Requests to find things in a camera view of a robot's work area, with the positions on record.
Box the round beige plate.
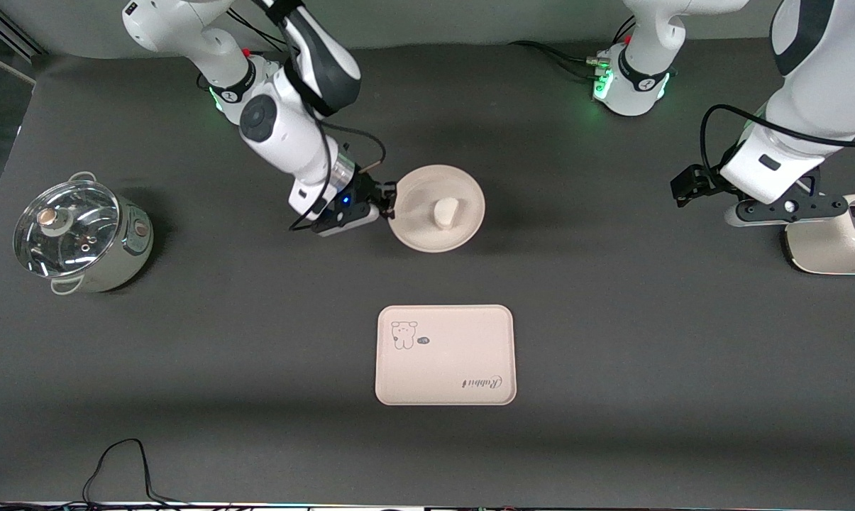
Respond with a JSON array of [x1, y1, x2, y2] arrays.
[[387, 165, 486, 253]]

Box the beige rabbit print tray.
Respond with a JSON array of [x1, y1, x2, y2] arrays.
[[375, 304, 518, 407]]

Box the cream toaster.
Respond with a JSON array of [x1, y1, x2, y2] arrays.
[[784, 194, 855, 276]]

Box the pale green electric cooking pot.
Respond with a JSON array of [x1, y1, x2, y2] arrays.
[[13, 171, 155, 295]]

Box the glass pot lid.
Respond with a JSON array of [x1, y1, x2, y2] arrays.
[[13, 180, 121, 279]]

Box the black right arm base cables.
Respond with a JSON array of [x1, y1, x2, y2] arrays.
[[226, 9, 286, 54]]

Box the black arm base cables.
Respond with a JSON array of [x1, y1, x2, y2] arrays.
[[226, 9, 286, 54], [509, 16, 637, 79]]

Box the black left arm base cables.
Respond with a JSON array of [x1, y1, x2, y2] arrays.
[[509, 16, 637, 79]]

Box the thin black floor cable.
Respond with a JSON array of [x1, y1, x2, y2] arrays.
[[0, 438, 194, 511]]

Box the aluminium frame rail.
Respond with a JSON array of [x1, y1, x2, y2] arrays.
[[0, 14, 45, 57]]

